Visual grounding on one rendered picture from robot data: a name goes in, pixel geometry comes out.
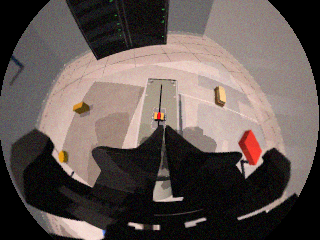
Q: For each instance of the red flat rectangular block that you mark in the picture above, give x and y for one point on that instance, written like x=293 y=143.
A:
x=249 y=146

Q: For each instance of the short yellow cylinder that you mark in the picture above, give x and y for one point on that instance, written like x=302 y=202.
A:
x=63 y=157

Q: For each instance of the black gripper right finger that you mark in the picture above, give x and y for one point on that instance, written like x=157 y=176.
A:
x=186 y=162

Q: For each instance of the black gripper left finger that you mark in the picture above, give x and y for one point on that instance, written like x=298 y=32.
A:
x=143 y=161

